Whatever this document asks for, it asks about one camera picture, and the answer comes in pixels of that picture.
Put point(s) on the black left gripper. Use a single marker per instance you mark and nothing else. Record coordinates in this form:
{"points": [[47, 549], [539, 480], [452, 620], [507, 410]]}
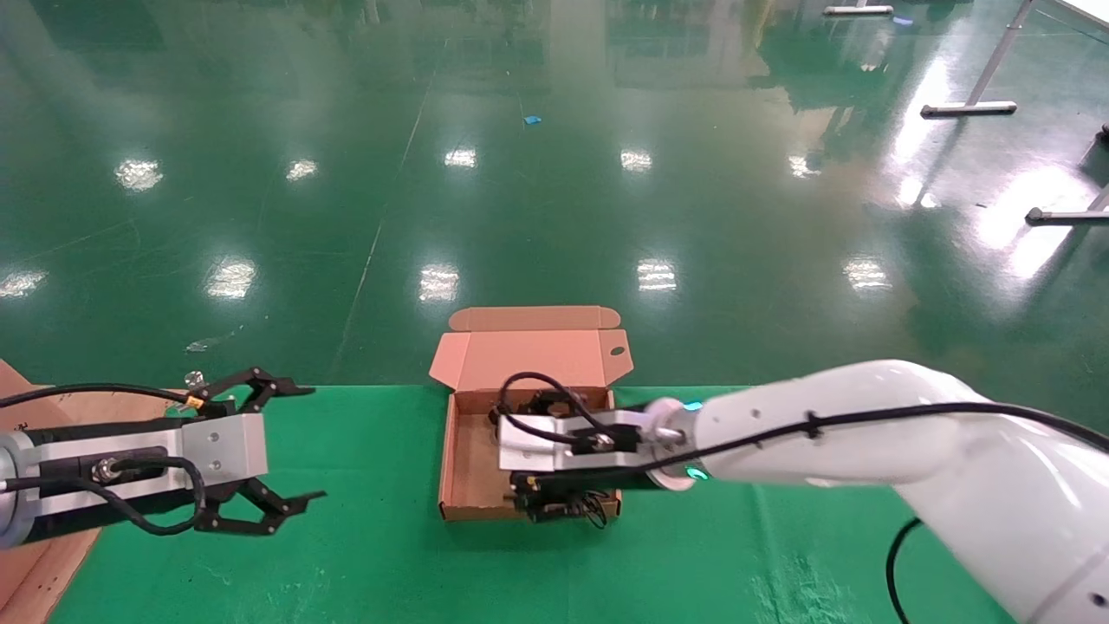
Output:
{"points": [[87, 518]]}

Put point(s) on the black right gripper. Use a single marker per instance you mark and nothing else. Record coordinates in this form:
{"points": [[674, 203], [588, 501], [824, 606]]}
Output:
{"points": [[589, 481]]}

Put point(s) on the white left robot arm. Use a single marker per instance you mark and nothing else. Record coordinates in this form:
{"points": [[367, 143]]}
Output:
{"points": [[13, 494]]}

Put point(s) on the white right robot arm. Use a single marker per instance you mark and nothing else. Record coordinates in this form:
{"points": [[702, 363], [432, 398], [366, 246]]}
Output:
{"points": [[866, 451]]}

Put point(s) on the open flat cardboard box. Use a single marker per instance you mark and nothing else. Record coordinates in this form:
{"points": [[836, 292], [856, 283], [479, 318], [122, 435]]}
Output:
{"points": [[472, 468]]}

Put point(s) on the silver metal clamp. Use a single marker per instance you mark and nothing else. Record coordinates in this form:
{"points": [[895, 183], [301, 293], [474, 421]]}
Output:
{"points": [[193, 379]]}

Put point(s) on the clear plastic scrap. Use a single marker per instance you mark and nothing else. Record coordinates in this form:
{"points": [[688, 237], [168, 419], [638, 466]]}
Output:
{"points": [[206, 343]]}

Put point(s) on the green table cloth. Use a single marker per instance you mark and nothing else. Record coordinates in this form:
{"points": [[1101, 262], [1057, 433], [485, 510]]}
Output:
{"points": [[364, 563]]}

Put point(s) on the white metal table leg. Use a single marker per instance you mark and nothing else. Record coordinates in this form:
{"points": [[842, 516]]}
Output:
{"points": [[970, 108], [1066, 214], [858, 9]]}

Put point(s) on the white desk top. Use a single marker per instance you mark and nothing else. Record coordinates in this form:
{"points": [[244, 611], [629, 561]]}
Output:
{"points": [[1087, 9]]}

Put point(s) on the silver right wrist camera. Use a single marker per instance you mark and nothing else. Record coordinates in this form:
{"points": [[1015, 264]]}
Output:
{"points": [[537, 442]]}

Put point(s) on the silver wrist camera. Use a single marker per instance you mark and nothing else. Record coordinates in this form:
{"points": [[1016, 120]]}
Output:
{"points": [[225, 446], [537, 442]]}

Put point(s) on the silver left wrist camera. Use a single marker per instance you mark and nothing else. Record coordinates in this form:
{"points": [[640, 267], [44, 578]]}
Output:
{"points": [[225, 446]]}

